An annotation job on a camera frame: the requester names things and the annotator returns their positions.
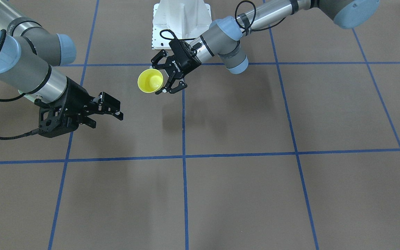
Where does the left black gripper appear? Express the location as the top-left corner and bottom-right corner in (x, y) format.
(150, 39), (201, 95)

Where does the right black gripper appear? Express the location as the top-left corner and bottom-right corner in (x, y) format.
(52, 76), (124, 128)

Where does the yellow plastic cup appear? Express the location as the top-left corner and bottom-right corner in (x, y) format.
(137, 68), (164, 93)

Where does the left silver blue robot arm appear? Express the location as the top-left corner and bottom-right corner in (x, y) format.
(146, 0), (380, 94)

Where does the brown paper table mat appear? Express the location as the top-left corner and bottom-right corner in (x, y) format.
(0, 0), (400, 250)

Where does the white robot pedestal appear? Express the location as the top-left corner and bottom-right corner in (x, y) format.
(151, 0), (212, 50)

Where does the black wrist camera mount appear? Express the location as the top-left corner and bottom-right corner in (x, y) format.
(38, 106), (80, 138)

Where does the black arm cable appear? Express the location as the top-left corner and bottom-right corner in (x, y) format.
(235, 0), (287, 32)

